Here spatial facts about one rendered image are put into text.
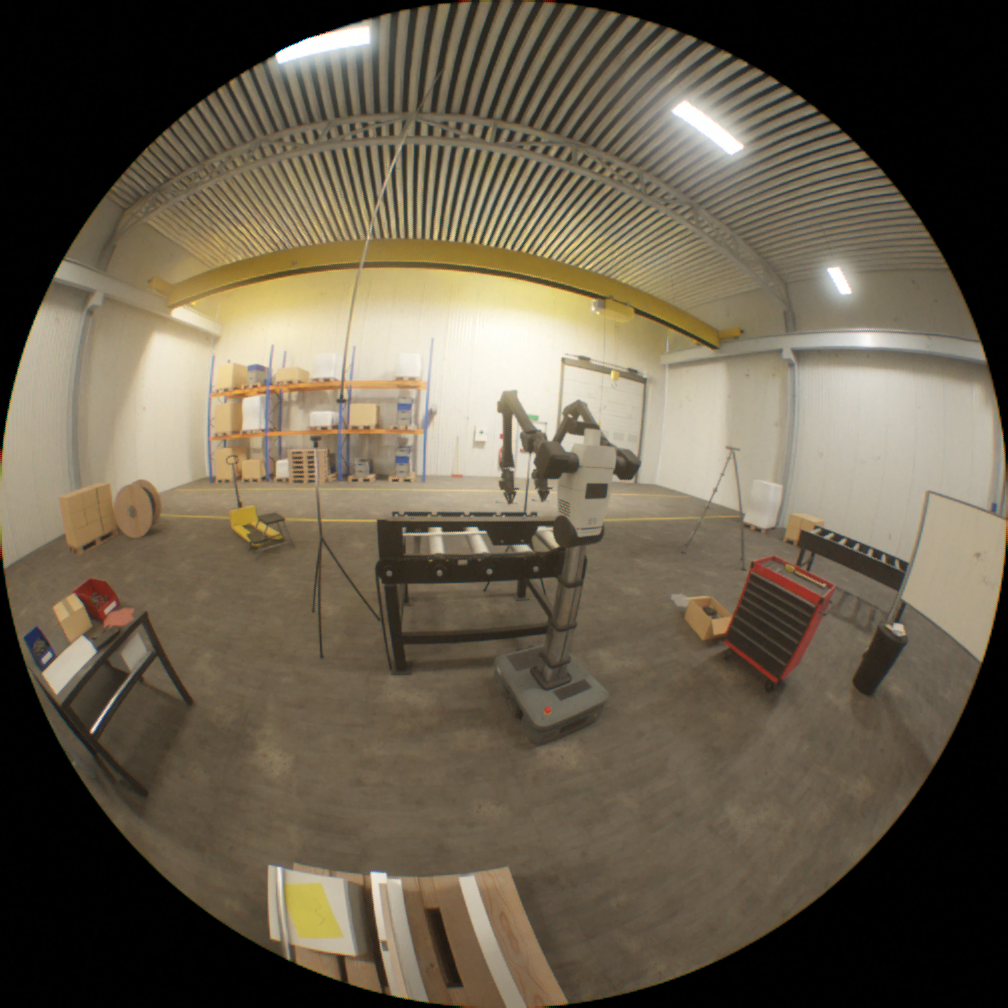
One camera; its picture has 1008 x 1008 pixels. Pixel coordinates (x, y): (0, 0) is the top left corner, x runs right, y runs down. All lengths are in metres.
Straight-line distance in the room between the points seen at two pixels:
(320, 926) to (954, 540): 4.87
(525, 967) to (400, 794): 1.07
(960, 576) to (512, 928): 4.26
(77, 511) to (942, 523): 11.78
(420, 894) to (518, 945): 0.39
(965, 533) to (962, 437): 6.65
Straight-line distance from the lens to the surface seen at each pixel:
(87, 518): 7.60
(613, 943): 1.79
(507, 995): 1.22
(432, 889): 1.41
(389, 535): 1.77
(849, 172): 9.25
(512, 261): 8.53
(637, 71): 7.33
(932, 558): 4.39
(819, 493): 10.75
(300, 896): 1.28
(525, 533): 1.87
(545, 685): 1.88
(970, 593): 4.26
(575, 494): 1.31
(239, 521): 5.98
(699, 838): 2.00
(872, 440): 10.55
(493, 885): 1.39
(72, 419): 10.31
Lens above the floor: 1.67
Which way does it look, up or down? 14 degrees down
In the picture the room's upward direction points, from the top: 4 degrees clockwise
